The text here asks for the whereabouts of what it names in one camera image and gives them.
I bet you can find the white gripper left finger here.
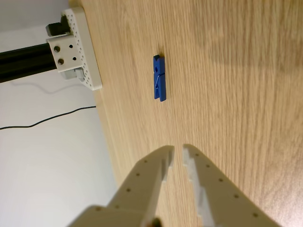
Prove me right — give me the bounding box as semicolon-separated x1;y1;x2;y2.
67;145;175;227

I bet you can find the thin black cable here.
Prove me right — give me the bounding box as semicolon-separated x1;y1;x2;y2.
0;106;97;130

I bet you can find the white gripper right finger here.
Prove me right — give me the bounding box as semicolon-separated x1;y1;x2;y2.
182;143;283;227

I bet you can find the white post bracket with bolts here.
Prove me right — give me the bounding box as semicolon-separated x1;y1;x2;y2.
45;35;82;72

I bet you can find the blue clothespin peg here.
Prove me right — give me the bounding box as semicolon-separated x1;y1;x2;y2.
152;54;167;103

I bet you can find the black aluminium extrusion post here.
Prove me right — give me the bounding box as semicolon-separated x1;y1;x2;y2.
0;43;59;84

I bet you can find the white perforated mount plate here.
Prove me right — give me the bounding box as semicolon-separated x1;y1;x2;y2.
61;7;103;91

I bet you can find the black corner clamp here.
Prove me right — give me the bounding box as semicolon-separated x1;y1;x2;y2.
45;15;72;37

